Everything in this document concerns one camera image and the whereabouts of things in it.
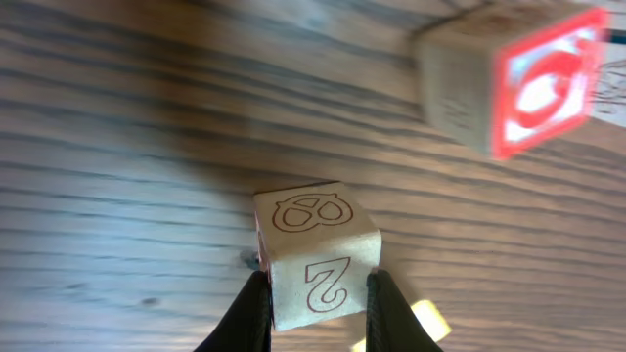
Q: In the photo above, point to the white block far right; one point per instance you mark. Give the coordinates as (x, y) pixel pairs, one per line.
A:
(609, 96)

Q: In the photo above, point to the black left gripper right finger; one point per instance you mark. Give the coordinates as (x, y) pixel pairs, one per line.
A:
(391, 325)

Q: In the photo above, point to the small black debris piece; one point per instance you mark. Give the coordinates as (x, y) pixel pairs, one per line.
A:
(251, 259)

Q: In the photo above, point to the red bordered block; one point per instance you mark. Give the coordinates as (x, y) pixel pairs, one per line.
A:
(504, 78)

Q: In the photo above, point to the white number two block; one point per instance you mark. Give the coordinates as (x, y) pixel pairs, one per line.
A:
(318, 245)

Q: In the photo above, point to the yellow letter C block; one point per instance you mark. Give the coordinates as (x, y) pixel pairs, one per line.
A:
(428, 315)

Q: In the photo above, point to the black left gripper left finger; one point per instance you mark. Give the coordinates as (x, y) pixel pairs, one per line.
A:
(246, 326)

